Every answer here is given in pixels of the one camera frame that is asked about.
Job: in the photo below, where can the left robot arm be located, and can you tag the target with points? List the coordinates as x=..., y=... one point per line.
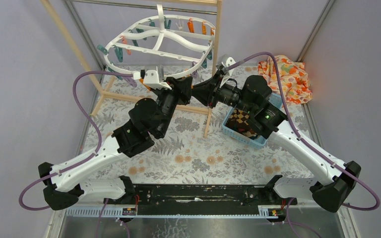
x=69, y=183

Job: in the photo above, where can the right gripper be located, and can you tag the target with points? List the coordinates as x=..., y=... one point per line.
x=205, y=90

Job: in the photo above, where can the brown yellow argyle sock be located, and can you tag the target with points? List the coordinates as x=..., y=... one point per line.
x=238, y=122

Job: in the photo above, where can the floral orange cloth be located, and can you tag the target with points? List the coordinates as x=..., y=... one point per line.
x=294, y=79

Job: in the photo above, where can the floral patterned table mat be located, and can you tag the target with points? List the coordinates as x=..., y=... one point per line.
x=185, y=156

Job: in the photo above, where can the light blue plastic basket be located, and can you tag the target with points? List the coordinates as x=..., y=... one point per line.
x=257, y=141

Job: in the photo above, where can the white round clip hanger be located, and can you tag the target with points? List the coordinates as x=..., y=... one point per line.
x=161, y=46

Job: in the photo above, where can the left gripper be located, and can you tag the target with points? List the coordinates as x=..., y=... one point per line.
x=180, y=90

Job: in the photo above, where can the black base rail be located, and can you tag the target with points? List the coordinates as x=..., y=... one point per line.
x=202, y=199

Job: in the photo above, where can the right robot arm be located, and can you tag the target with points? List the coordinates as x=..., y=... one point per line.
x=333, y=178

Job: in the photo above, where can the wooden drying rack frame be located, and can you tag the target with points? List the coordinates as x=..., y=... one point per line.
x=105, y=93

